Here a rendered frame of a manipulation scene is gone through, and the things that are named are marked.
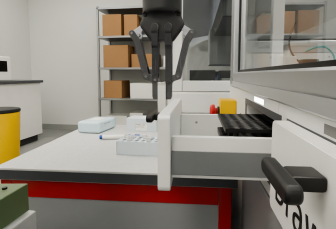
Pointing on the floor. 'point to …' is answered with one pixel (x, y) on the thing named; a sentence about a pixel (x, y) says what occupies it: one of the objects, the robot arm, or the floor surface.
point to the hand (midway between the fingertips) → (162, 99)
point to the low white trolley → (113, 188)
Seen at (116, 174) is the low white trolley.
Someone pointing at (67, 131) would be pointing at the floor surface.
